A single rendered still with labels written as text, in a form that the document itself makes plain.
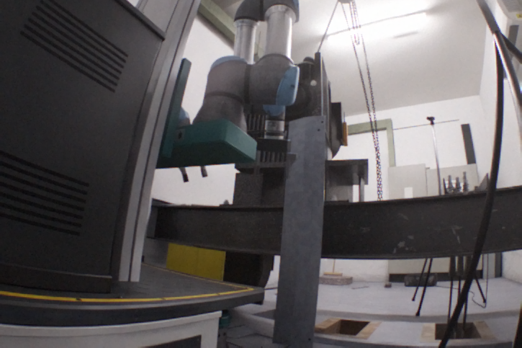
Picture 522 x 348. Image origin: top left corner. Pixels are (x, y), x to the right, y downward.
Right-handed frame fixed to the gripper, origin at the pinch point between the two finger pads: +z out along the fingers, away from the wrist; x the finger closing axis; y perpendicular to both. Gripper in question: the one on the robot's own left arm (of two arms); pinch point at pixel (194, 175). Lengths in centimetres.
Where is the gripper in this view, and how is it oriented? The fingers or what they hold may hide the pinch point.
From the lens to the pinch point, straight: 136.6
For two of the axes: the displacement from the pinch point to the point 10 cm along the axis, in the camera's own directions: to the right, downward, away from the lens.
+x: -8.2, 2.5, 5.1
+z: 2.4, 9.7, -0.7
